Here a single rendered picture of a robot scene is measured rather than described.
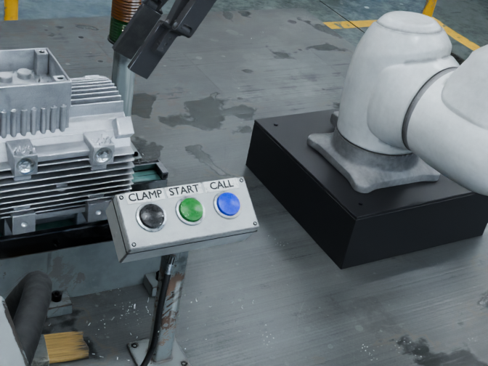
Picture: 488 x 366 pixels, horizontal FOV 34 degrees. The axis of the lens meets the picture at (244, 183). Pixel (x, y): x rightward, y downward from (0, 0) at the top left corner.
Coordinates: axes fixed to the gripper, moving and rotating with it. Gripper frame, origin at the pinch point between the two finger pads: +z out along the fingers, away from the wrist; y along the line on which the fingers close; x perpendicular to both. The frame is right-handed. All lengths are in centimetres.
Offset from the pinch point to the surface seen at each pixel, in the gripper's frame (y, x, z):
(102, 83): -6.9, 2.7, 8.9
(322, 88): -53, 82, -2
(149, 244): 20.8, 2.6, 15.9
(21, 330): 53, -30, 7
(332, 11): -276, 268, -19
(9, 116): -0.8, -9.2, 16.4
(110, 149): 3.5, 2.7, 13.6
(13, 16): -235, 88, 62
